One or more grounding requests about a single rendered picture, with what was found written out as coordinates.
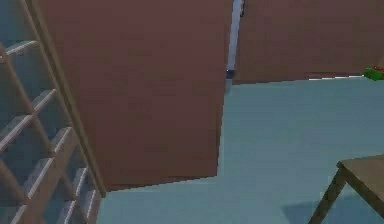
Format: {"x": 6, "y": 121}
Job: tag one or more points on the grey wooden shelf unit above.
{"x": 40, "y": 173}

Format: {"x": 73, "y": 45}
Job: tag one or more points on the brown wooden table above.
{"x": 363, "y": 176}

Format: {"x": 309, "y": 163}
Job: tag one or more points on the green and red object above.
{"x": 374, "y": 73}

